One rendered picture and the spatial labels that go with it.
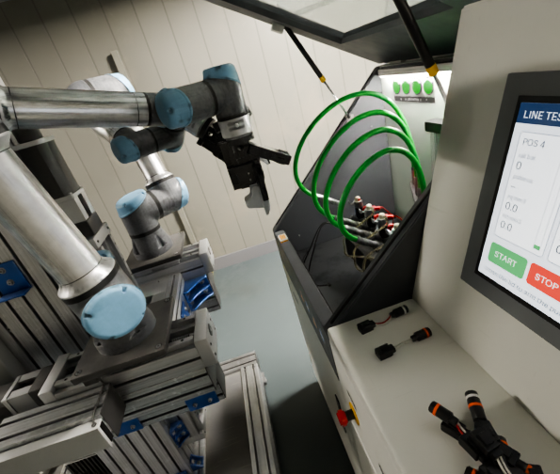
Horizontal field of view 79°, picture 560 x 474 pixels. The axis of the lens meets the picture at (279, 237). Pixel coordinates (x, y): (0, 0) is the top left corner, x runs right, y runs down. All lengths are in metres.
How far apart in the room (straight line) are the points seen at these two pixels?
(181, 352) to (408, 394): 0.54
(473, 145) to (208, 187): 2.54
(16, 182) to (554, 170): 0.78
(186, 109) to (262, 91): 2.21
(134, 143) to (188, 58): 1.91
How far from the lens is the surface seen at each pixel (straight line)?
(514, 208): 0.62
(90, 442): 0.98
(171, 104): 0.74
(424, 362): 0.74
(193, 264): 1.35
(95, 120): 0.84
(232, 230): 3.15
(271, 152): 0.84
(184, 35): 2.93
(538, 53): 0.62
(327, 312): 0.91
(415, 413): 0.68
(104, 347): 0.94
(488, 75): 0.67
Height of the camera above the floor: 1.54
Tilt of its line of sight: 26 degrees down
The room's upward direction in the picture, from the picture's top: 16 degrees counter-clockwise
